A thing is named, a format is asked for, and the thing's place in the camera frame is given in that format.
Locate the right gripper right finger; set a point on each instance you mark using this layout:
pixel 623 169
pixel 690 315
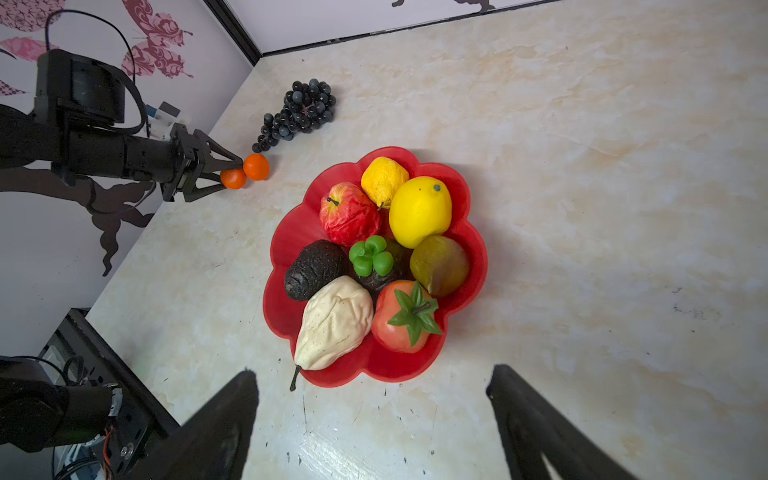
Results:
pixel 536 437

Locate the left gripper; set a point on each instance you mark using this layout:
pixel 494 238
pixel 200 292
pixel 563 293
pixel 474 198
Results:
pixel 174 165

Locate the dark avocado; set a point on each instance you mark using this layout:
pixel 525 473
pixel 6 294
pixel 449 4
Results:
pixel 317 265

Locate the small yellow fruit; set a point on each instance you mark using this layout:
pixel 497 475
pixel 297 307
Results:
pixel 382 179

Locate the orange tangerine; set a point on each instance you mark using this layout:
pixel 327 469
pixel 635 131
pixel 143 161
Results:
pixel 256 167
pixel 233 179

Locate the red strawberry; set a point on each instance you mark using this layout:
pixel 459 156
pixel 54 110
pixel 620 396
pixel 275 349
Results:
pixel 404 317

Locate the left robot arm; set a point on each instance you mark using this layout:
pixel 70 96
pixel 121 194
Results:
pixel 89 118

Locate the dark grape bunch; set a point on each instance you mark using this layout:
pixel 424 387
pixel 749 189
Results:
pixel 306 107

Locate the dark mangosteen green leaves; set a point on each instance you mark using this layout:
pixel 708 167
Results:
pixel 379 261

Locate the red flower-shaped bowl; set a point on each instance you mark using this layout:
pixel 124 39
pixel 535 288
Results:
pixel 301 226

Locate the yellow lemon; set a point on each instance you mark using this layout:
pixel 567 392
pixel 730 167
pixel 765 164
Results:
pixel 420 208

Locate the brown green fig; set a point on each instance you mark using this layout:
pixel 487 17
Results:
pixel 440 265

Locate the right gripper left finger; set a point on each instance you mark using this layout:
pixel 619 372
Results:
pixel 214 443

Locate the cream white pear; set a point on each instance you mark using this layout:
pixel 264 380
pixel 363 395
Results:
pixel 335 321

